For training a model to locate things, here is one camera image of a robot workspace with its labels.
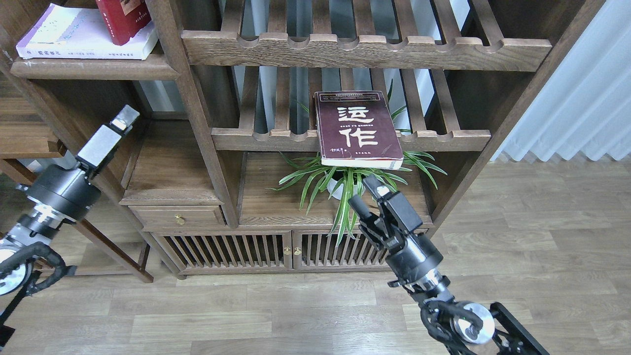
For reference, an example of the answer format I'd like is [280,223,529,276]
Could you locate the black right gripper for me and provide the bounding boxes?
[349,175,443,287]

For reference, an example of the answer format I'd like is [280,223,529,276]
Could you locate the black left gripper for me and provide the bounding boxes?
[26,105,140,222]

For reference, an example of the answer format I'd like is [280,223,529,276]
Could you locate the dark maroon book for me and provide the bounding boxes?
[314,91,403,170]

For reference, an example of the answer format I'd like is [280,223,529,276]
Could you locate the red cover book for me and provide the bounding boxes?
[96,0,151,46]

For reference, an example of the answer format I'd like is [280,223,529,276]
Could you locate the white lavender book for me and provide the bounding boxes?
[16,4,158,60]

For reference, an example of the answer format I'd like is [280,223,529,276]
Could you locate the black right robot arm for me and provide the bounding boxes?
[349,176,546,355]

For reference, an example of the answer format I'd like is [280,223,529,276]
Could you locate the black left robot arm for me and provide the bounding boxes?
[0,106,140,347]

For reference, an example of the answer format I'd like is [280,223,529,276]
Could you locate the white plant pot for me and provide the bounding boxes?
[327,169,366,202]

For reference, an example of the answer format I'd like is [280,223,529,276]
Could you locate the green spider plant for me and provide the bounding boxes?
[269,79,448,247]

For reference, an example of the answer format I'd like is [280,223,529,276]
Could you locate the right slatted cabinet door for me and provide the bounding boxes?
[285,231,390,272]

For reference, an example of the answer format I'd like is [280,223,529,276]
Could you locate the slatted cabinet door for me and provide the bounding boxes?
[285,231,390,272]
[153,232,293,276]

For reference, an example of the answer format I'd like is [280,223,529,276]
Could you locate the small wooden drawer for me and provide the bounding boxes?
[130,205,225,231]

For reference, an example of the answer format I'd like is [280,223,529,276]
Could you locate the left slatted cabinet door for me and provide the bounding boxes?
[153,232,293,276]

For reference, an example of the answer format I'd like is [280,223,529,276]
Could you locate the dark wooden bookshelf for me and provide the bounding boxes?
[1,0,604,277]

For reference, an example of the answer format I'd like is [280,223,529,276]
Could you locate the white curtain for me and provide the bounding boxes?
[492,0,631,161]

